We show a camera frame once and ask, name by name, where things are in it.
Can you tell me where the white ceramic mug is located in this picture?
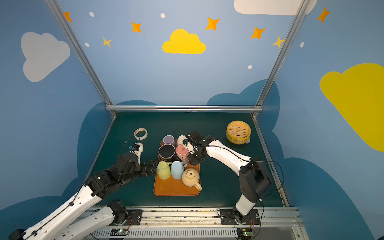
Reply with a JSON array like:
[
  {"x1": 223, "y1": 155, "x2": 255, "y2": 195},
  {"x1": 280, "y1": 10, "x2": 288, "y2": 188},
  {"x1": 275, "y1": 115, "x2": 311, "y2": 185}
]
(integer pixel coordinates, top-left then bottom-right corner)
[{"x1": 177, "y1": 135, "x2": 189, "y2": 146}]

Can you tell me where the pink ghost pattern mug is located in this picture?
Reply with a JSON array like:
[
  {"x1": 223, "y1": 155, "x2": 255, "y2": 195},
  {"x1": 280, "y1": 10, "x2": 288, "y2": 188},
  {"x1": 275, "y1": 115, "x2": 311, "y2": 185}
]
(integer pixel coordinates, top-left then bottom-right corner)
[{"x1": 176, "y1": 144, "x2": 190, "y2": 162}]

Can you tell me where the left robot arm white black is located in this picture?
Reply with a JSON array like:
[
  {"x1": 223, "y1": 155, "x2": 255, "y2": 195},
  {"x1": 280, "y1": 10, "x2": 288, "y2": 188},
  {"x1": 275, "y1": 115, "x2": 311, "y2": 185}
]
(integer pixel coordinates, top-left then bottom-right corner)
[{"x1": 9, "y1": 153, "x2": 158, "y2": 240}]

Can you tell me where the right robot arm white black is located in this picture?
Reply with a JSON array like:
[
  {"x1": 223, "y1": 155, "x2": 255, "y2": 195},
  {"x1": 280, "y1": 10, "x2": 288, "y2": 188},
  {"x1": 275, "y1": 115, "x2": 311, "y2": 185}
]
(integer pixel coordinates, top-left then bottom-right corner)
[{"x1": 183, "y1": 131, "x2": 272, "y2": 224}]

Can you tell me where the yellow-green ceramic mug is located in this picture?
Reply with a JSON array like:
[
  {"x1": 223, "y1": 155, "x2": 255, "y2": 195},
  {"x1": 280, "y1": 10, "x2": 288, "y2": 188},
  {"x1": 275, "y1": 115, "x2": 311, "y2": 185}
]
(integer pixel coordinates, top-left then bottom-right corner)
[{"x1": 157, "y1": 161, "x2": 171, "y2": 180}]

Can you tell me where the black patterned mug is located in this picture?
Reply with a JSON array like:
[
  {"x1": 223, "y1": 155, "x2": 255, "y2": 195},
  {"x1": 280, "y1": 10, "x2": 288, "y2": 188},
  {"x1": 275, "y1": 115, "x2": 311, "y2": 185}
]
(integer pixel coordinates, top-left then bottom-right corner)
[{"x1": 159, "y1": 144, "x2": 176, "y2": 161}]

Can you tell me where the light blue ceramic mug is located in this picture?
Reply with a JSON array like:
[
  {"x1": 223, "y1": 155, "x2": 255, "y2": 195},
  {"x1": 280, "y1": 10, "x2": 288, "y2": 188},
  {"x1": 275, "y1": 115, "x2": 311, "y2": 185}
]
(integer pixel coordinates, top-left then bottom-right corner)
[{"x1": 171, "y1": 161, "x2": 188, "y2": 180}]

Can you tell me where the purple ceramic mug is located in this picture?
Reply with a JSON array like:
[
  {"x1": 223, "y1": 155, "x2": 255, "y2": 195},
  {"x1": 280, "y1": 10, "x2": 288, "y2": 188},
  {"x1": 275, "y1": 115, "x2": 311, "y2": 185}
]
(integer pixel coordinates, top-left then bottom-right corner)
[{"x1": 163, "y1": 135, "x2": 177, "y2": 147}]

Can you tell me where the beige ceramic teapot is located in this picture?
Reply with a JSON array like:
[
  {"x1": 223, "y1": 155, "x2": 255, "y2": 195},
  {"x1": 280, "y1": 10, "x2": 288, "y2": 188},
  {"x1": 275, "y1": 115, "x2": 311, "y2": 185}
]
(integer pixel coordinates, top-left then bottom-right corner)
[{"x1": 182, "y1": 168, "x2": 202, "y2": 191}]

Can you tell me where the large patterned tape roll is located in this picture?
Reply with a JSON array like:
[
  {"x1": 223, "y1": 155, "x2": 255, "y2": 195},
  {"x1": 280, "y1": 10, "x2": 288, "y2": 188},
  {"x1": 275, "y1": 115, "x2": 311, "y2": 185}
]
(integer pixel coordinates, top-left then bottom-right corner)
[{"x1": 134, "y1": 128, "x2": 148, "y2": 141}]

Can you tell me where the yellow bamboo steamer basket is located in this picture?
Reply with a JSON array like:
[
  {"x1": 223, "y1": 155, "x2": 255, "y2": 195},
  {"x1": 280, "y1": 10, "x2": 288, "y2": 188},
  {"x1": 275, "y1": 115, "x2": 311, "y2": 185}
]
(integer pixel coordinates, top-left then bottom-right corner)
[{"x1": 226, "y1": 121, "x2": 252, "y2": 145}]

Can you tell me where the orange rectangular tray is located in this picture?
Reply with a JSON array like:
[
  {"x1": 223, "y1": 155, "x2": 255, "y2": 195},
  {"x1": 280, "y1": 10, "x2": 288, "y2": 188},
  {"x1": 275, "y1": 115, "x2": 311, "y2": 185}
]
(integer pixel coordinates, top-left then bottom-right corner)
[{"x1": 154, "y1": 142, "x2": 201, "y2": 197}]

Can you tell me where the left controller circuit board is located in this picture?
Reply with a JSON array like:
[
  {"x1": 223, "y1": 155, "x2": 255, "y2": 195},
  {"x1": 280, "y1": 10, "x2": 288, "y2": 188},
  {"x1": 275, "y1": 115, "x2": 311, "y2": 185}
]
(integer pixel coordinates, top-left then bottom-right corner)
[{"x1": 110, "y1": 229, "x2": 129, "y2": 237}]

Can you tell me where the controller circuit board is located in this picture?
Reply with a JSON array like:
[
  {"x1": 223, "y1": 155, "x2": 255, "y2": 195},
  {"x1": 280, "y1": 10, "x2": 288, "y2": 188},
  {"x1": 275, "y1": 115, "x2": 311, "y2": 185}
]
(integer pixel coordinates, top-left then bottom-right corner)
[
  {"x1": 110, "y1": 229, "x2": 129, "y2": 237},
  {"x1": 237, "y1": 228, "x2": 254, "y2": 240}
]

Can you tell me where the right controller circuit board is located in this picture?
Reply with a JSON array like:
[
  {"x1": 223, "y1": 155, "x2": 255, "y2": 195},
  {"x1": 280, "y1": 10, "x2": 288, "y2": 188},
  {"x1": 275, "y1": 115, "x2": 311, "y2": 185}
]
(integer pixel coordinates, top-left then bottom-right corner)
[{"x1": 237, "y1": 228, "x2": 254, "y2": 240}]

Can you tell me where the left camera black cable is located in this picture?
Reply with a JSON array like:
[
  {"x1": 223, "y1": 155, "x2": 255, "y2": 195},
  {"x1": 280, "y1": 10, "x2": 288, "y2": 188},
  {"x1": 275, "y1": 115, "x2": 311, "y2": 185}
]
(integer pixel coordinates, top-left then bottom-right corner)
[{"x1": 119, "y1": 135, "x2": 141, "y2": 157}]

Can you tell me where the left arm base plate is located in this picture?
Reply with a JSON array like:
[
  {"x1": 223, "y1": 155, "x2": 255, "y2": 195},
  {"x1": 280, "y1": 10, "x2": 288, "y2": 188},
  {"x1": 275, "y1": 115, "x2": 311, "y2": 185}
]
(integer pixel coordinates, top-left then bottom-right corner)
[{"x1": 114, "y1": 209, "x2": 143, "y2": 226}]

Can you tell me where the aluminium frame back bar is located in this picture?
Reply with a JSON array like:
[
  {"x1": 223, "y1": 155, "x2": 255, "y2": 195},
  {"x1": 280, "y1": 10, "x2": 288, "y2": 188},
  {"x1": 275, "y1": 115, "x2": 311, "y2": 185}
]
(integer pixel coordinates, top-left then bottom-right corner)
[{"x1": 106, "y1": 105, "x2": 263, "y2": 112}]

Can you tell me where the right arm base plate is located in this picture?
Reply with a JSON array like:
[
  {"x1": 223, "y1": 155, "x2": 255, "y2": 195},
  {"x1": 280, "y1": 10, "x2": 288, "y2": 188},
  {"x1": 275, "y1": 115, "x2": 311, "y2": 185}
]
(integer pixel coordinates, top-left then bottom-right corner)
[{"x1": 218, "y1": 209, "x2": 261, "y2": 225}]

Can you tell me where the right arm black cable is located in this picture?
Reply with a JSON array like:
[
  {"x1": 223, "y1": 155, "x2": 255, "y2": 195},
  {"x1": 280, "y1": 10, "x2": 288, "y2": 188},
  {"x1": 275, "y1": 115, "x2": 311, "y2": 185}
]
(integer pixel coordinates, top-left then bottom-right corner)
[{"x1": 260, "y1": 160, "x2": 284, "y2": 199}]

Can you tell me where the aluminium front rail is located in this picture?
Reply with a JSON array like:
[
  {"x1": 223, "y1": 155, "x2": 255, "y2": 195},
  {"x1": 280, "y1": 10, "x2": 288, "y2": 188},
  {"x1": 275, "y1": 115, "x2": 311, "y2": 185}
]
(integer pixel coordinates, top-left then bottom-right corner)
[{"x1": 80, "y1": 206, "x2": 310, "y2": 240}]

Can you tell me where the aluminium frame left post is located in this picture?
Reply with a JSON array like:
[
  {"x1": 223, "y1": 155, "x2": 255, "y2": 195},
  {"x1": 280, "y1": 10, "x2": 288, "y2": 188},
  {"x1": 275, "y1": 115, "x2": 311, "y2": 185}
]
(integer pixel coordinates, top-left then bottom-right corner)
[{"x1": 45, "y1": 0, "x2": 113, "y2": 107}]

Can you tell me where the aluminium frame post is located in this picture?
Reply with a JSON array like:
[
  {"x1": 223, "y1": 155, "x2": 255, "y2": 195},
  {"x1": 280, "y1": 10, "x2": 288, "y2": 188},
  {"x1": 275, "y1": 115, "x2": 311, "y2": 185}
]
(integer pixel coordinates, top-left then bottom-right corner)
[
  {"x1": 252, "y1": 0, "x2": 311, "y2": 120},
  {"x1": 45, "y1": 0, "x2": 113, "y2": 107}
]

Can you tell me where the aluminium frame right post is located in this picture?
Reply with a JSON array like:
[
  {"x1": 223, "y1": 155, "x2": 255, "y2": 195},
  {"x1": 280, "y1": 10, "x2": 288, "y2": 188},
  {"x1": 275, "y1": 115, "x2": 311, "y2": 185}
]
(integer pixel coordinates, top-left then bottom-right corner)
[{"x1": 252, "y1": 0, "x2": 311, "y2": 120}]

